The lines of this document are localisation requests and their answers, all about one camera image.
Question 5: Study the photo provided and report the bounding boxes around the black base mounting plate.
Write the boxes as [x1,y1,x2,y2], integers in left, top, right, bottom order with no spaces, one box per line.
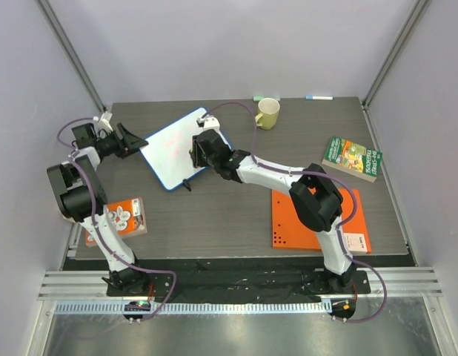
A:
[106,269,371,297]

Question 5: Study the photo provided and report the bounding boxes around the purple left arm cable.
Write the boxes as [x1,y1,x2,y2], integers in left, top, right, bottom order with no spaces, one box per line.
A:
[56,116,178,321]

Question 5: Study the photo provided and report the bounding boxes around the orange notebook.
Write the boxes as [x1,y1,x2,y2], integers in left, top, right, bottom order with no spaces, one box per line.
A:
[271,188,372,254]

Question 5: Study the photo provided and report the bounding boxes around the orange box with stickers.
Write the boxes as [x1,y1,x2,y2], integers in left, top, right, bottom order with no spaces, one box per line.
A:
[107,197,147,239]

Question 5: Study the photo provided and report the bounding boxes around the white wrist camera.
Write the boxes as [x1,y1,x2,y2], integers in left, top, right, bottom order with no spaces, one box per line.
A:
[196,116,220,132]
[93,111,113,137]

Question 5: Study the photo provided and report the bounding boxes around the black whiteboard stand foot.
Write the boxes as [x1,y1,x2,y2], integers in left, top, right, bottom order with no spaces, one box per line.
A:
[182,179,192,191]

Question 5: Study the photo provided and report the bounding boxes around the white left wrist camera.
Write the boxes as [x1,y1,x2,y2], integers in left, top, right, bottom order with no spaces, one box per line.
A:
[93,111,113,137]

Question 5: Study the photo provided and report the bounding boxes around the blue capped white marker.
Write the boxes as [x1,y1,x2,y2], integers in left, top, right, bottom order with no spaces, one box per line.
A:
[305,95,333,101]

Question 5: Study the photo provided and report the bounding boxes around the slotted white cable duct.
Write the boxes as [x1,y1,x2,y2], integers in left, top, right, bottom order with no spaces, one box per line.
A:
[55,300,332,315]

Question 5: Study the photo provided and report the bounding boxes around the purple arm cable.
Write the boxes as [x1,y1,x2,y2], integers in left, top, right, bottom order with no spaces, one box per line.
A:
[56,116,178,321]
[205,102,388,324]

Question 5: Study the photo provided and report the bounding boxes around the yellow green mug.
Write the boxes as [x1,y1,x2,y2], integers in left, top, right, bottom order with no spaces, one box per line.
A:
[255,99,280,130]

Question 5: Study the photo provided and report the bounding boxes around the green chalk piece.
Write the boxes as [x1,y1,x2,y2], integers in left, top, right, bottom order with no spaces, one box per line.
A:
[252,96,280,102]

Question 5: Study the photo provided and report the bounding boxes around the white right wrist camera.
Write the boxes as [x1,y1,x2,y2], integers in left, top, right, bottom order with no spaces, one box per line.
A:
[196,116,220,132]

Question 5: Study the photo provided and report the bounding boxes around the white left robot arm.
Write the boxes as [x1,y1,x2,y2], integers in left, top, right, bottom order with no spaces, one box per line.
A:
[47,123,150,296]

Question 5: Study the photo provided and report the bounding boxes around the green paperback book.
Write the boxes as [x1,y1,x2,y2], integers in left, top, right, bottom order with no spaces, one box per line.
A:
[322,136,383,182]

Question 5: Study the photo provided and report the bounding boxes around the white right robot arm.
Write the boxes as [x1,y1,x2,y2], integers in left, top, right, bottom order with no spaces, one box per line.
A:
[190,129,356,293]

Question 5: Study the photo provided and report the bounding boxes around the blue framed whiteboard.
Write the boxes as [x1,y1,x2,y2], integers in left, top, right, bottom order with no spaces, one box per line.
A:
[139,107,230,192]

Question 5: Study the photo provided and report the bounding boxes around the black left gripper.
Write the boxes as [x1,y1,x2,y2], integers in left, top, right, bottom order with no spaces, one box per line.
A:
[97,124,149,159]

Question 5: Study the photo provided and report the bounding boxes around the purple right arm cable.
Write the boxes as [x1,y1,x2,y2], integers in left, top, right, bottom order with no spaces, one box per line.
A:
[205,102,388,324]

